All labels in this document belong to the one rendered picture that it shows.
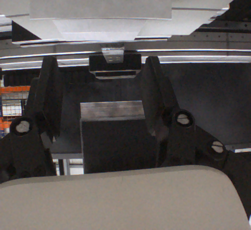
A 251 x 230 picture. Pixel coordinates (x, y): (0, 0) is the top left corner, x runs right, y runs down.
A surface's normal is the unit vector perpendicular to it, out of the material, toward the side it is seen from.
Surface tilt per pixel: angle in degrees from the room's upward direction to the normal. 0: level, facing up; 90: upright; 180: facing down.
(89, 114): 90
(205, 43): 90
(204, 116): 90
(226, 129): 90
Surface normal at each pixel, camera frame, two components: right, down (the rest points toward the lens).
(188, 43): 0.04, 0.08
